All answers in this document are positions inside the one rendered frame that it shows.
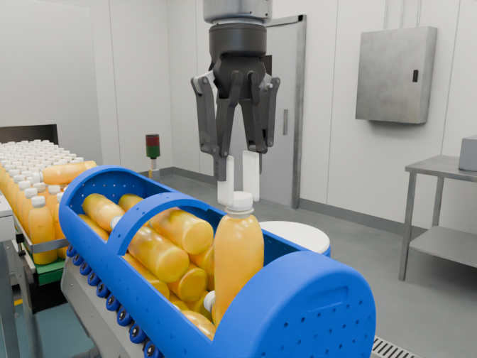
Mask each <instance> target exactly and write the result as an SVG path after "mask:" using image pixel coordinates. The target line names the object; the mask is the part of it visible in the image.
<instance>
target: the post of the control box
mask: <svg viewBox="0 0 477 358"><path fill-rule="evenodd" d="M0 318H1V327H2V332H3V336H4V344H5V350H6V358H21V354H20V349H19V344H18V335H17V330H16V321H15V316H14V311H13V302H12V297H11V288H10V283H9V274H8V269H7V264H6V255H5V250H4V242H0Z"/></svg>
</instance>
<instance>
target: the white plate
mask: <svg viewBox="0 0 477 358"><path fill-rule="evenodd" d="M259 224H260V226H261V228H262V229H264V230H267V231H269V232H271V233H274V234H276V235H278V236H280V237H282V238H285V239H287V240H289V241H292V242H294V243H296V244H299V245H300V246H303V247H305V248H307V249H310V250H312V251H315V252H317V253H320V254H322V253H324V252H325V251H326V250H327V249H328V248H329V238H328V236H327V235H326V234H325V233H323V232H322V231H320V230H318V229H316V228H314V227H311V226H308V225H306V224H300V223H295V222H279V221H274V222H259Z"/></svg>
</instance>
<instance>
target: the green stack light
mask: <svg viewBox="0 0 477 358"><path fill-rule="evenodd" d="M159 156H160V146H146V157H149V158H155V157H159Z"/></svg>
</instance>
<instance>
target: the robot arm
mask: <svg viewBox="0 0 477 358"><path fill-rule="evenodd" d="M202 6H203V19H204V21H205V22H206V23H209V24H212V25H213V26H211V27H210V29H209V54H210V55H211V59H212V60H211V64H210V66H209V69H208V72H206V73H204V74H203V75H201V76H196V77H192V78H191V80H190V82H191V85H192V88H193V90H194V93H195V95H196V103H197V121H198V130H199V148H200V151H201V152H203V153H208V154H210V155H212V157H213V159H214V179H215V180H217V181H218V203H220V204H222V205H225V206H227V207H233V206H234V157H233V156H229V147H230V142H231V132H232V127H233V121H234V112H235V108H236V106H237V105H238V103H239V104H240V105H241V111H242V116H243V125H244V130H245V135H246V144H247V149H248V151H243V191H244V192H249V193H251V194H252V195H253V201H255V202H257V201H259V175H261V173H262V154H266V153H267V152H268V149H267V148H268V147H272V146H273V144H274V133H275V110H276V98H277V93H278V89H279V86H280V78H279V77H271V76H270V75H268V74H267V73H266V71H265V66H264V64H263V59H264V56H265V55H266V53H267V29H266V28H265V26H263V24H266V23H269V22H271V20H272V18H273V0H202ZM213 83H214V84H213ZM214 85H215V86H216V88H217V94H216V104H217V110H216V118H215V108H214V94H213V91H212V89H213V88H214ZM259 88H260V89H261V90H260V93H259Z"/></svg>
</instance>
